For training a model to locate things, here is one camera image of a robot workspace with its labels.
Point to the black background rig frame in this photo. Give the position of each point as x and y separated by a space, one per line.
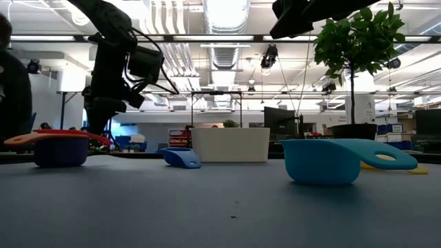
217 92

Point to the small green plant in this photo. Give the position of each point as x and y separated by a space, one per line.
230 123

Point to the teal measuring cup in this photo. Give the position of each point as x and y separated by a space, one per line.
317 162

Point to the black overhead rig beam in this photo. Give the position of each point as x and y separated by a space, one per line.
165 38

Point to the dark wide monitor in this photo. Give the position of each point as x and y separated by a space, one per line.
428 122

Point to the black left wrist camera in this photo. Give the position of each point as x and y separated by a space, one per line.
144 63

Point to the blue measuring cup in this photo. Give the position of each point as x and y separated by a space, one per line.
181 158

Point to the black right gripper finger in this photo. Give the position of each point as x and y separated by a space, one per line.
289 20

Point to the white plastic basket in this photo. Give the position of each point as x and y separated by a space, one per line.
231 144

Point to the silver ceiling air duct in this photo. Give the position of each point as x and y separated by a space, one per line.
225 55

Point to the black ceiling camera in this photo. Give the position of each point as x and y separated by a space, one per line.
269 56
33 66
393 63

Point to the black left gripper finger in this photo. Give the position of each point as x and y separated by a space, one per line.
100 113

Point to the red measuring cup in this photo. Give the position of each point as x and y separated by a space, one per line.
86 134

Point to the black monitor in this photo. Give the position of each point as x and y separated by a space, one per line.
279 120

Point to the purple measuring cup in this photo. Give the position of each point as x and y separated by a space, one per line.
60 155

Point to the yellow measuring cup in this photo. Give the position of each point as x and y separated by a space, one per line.
418 169

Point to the person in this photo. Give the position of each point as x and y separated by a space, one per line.
13 86

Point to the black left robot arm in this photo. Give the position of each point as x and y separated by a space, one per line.
103 17

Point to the blue storage bins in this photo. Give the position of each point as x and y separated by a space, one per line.
389 128

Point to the green plant in black pot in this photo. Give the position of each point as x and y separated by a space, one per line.
358 41

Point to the orange measuring cup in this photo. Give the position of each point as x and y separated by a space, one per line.
20 139

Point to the red storage bins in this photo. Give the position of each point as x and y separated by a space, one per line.
179 137

